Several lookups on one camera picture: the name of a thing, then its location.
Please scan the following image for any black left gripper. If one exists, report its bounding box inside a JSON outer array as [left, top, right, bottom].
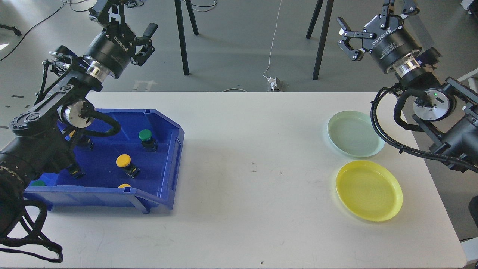
[[83, 0, 158, 79]]

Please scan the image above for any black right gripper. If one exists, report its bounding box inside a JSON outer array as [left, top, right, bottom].
[[336, 0, 423, 74]]

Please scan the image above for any black stand leg left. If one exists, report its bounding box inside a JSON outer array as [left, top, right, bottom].
[[174, 0, 199, 75]]

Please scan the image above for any black stand leg right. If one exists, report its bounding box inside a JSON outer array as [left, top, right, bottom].
[[306, 0, 335, 80]]

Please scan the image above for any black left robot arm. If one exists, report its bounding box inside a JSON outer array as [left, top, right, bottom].
[[0, 0, 158, 263]]

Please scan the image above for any white chair base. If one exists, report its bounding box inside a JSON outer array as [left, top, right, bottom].
[[456, 68, 478, 82]]

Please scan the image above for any yellow plate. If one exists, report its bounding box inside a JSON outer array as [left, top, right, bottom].
[[335, 160, 403, 222]]

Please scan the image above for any light green plate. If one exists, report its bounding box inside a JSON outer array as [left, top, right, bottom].
[[326, 111, 385, 158]]

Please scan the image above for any green button front corner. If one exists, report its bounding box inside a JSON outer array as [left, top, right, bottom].
[[30, 179, 47, 187]]

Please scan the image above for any black stand leg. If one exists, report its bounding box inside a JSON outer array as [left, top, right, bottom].
[[174, 0, 199, 75], [306, 0, 335, 80]]

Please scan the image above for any white power adapter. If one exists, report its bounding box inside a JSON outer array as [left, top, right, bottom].
[[267, 78, 285, 92]]

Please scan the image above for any blue plastic bin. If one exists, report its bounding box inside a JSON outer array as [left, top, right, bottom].
[[24, 109, 184, 213]]

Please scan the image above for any yellow button front edge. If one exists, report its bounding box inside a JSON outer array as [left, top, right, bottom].
[[118, 183, 131, 188]]

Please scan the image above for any yellow push button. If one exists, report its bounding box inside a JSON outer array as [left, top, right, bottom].
[[116, 154, 141, 179]]

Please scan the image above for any white cable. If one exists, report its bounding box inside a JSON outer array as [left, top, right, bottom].
[[263, 0, 283, 80]]

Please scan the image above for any green push button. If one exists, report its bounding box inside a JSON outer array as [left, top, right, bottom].
[[138, 129, 158, 152]]

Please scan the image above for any black floor cable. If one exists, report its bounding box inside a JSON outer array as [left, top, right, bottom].
[[0, 0, 71, 62]]

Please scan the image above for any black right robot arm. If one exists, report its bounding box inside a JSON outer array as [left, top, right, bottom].
[[336, 0, 478, 172]]

